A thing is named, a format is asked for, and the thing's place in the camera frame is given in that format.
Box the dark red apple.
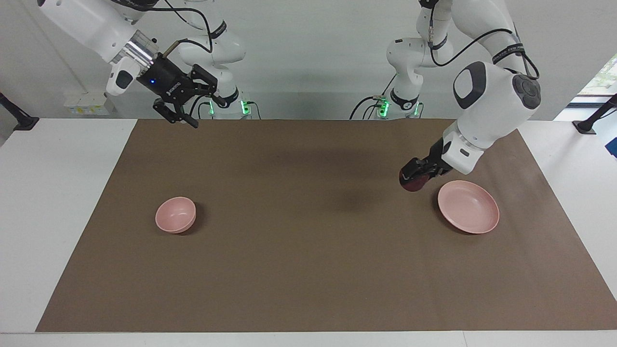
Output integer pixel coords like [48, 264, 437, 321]
[400, 172, 431, 192]

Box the pink round plate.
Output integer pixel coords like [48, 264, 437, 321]
[437, 180, 500, 235]

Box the bright window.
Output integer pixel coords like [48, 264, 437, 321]
[576, 52, 617, 104]

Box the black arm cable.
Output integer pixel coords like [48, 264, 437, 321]
[418, 0, 540, 80]
[108, 0, 215, 61]

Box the white wall socket box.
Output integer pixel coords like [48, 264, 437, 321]
[64, 93, 116, 116]

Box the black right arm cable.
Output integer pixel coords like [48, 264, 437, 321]
[108, 0, 215, 61]

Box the black stand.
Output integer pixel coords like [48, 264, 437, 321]
[0, 92, 40, 132]
[572, 93, 617, 135]

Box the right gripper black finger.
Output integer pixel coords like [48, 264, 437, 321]
[153, 98, 199, 129]
[192, 64, 227, 107]

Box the brown table mat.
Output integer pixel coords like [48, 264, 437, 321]
[35, 119, 617, 333]

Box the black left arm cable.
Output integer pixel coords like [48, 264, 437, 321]
[418, 0, 540, 80]

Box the pink bowl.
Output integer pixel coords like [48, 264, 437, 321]
[155, 197, 197, 234]

